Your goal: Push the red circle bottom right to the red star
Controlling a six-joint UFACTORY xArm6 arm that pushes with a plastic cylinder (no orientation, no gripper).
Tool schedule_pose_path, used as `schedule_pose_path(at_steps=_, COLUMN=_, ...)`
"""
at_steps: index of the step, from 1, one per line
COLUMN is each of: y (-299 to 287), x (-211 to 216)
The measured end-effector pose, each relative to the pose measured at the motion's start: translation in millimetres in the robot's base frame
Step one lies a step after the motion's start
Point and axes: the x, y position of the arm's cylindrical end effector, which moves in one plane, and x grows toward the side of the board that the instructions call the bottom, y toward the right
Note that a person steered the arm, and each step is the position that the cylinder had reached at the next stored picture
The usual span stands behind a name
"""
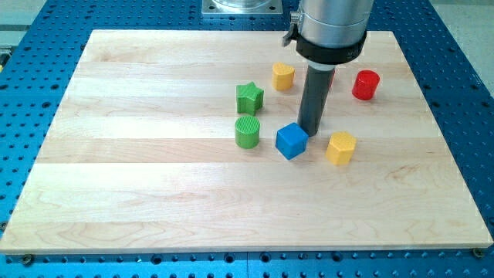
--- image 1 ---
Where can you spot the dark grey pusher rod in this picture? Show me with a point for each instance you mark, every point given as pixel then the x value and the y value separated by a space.
pixel 315 91

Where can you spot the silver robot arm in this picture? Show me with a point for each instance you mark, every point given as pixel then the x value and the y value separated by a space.
pixel 327 33

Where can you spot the green star block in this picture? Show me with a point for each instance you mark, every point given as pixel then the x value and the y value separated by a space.
pixel 249 98

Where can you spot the yellow heart block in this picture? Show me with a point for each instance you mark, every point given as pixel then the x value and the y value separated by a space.
pixel 282 76

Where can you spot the red cylinder block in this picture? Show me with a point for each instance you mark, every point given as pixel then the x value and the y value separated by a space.
pixel 365 84

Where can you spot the blue cube block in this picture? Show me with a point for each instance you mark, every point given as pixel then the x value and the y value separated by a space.
pixel 291 140

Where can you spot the yellow hexagon block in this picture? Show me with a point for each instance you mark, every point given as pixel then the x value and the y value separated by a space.
pixel 341 147

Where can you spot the green cylinder block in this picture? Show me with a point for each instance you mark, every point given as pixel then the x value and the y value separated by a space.
pixel 247 130

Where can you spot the wooden board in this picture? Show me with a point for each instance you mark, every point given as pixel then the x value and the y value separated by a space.
pixel 141 156

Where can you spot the blue perforated table plate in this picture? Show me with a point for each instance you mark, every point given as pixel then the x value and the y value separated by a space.
pixel 53 37

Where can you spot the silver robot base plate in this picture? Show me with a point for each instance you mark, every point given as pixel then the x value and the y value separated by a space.
pixel 241 7

